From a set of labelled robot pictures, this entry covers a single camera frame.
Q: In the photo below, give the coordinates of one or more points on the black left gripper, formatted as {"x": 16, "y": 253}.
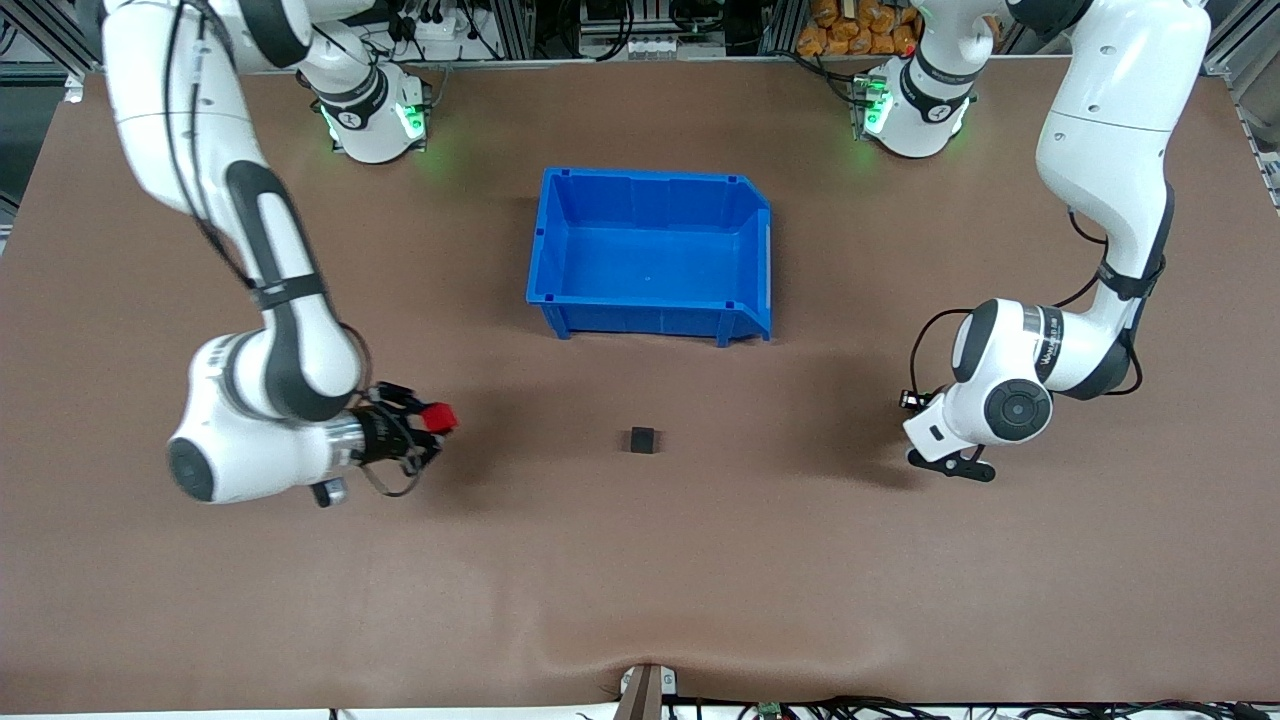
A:
{"x": 922, "y": 401}

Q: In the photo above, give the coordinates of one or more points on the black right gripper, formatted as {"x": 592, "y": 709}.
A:
{"x": 383, "y": 436}

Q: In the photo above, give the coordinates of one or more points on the small red cube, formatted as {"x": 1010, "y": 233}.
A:
{"x": 440, "y": 417}

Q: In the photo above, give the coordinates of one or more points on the small black cube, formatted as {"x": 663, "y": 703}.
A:
{"x": 643, "y": 440}

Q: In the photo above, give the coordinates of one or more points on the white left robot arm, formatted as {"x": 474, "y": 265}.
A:
{"x": 1100, "y": 100}

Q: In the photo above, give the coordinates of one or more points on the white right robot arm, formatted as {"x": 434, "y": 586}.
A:
{"x": 290, "y": 350}

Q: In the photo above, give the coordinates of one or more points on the brown table mat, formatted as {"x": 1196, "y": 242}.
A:
{"x": 300, "y": 600}

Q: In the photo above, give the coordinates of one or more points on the blue plastic storage bin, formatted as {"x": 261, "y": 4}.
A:
{"x": 650, "y": 255}

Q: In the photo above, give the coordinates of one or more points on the white power strip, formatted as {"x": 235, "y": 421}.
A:
{"x": 435, "y": 40}

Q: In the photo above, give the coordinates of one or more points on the white connector block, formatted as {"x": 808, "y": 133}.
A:
{"x": 640, "y": 47}

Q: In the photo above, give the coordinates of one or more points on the orange mesh bag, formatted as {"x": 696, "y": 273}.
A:
{"x": 850, "y": 30}

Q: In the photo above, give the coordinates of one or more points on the brown post with metal bracket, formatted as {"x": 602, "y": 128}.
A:
{"x": 640, "y": 695}

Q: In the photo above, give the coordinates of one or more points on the aluminium frame profile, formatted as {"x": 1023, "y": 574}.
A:
{"x": 40, "y": 30}
{"x": 1245, "y": 40}

